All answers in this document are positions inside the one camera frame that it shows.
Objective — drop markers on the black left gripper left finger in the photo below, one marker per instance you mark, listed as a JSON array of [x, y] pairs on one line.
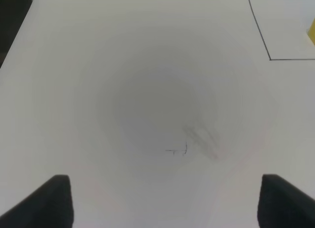
[[49, 206]]

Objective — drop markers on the template yellow cube block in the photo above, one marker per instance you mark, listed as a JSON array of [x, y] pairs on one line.
[[311, 32]]

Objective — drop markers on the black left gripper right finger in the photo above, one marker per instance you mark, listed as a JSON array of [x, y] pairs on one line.
[[282, 205]]

